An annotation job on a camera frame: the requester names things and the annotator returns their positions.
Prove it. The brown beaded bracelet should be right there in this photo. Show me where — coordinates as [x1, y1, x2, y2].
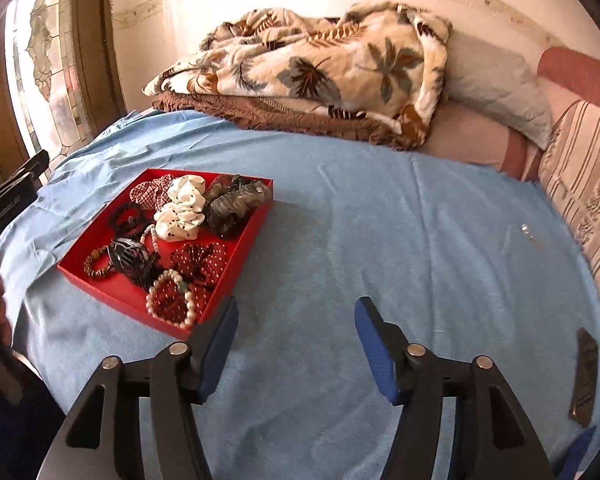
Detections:
[83, 245, 118, 280]

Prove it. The black scrunchie with bead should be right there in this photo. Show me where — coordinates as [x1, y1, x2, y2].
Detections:
[109, 202, 148, 240]

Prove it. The black hair claw comb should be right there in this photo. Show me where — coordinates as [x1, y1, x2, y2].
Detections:
[108, 237, 160, 290]

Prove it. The white pearl bracelet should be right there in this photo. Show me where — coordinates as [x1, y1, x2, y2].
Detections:
[145, 268, 199, 332]

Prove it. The white polka dot scrunchie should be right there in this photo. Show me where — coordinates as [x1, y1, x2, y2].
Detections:
[154, 174, 207, 242]

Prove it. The dark red polka dot scrunchie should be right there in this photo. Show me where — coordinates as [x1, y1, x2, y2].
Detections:
[169, 242, 228, 324]

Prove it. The blue sleeve forearm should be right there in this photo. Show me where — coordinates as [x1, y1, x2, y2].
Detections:
[0, 351, 65, 479]

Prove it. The red jewelry tray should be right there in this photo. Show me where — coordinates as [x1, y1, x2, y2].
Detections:
[57, 168, 271, 339]

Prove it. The dark brown hair clip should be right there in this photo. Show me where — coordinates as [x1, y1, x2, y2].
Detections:
[569, 327, 598, 428]

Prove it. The red white checkered scrunchie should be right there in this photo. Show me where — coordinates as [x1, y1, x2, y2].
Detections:
[130, 174, 173, 211]

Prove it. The stained glass window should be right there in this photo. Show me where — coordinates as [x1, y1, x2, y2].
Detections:
[5, 0, 97, 181]

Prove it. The light blue cloth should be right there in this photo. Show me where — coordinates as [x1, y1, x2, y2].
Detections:
[0, 110, 600, 479]

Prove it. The small silver pin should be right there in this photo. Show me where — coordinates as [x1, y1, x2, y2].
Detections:
[520, 223, 543, 250]

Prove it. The grey brown sheer scrunchie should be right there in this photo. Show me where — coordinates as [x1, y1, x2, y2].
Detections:
[204, 174, 272, 238]

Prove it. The striped floral pillow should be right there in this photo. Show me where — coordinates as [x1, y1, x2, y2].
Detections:
[539, 101, 600, 295]

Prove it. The brown ruffled blanket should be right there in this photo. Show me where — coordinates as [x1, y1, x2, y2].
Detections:
[152, 90, 427, 151]

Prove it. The grey quilted pillow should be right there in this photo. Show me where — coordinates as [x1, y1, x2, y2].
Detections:
[445, 32, 554, 150]

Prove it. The floral leaf print blanket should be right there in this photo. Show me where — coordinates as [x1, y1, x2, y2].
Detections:
[143, 1, 453, 136]

